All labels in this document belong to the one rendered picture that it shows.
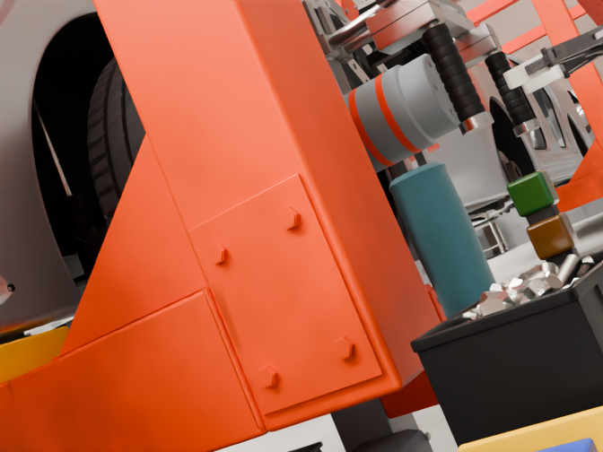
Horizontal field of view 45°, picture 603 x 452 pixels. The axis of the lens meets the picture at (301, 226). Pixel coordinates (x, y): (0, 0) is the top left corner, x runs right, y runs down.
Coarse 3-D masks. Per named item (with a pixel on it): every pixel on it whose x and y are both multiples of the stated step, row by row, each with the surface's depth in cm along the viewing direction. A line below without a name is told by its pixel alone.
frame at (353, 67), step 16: (320, 0) 129; (336, 16) 133; (368, 48) 140; (352, 64) 142; (368, 64) 140; (352, 80) 143; (368, 80) 146; (416, 160) 143; (432, 160) 145; (416, 256) 131
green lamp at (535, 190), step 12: (516, 180) 78; (528, 180) 77; (540, 180) 77; (516, 192) 78; (528, 192) 77; (540, 192) 77; (552, 192) 77; (516, 204) 78; (528, 204) 78; (540, 204) 77; (552, 204) 77
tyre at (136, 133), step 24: (120, 72) 113; (96, 96) 114; (120, 96) 110; (96, 120) 111; (120, 120) 107; (96, 144) 110; (120, 144) 106; (96, 168) 108; (120, 168) 106; (96, 192) 109; (120, 192) 107; (408, 240) 141
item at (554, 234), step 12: (552, 216) 77; (564, 216) 78; (528, 228) 78; (540, 228) 77; (552, 228) 77; (564, 228) 76; (540, 240) 77; (552, 240) 77; (564, 240) 76; (576, 240) 78; (540, 252) 78; (552, 252) 77; (564, 252) 77
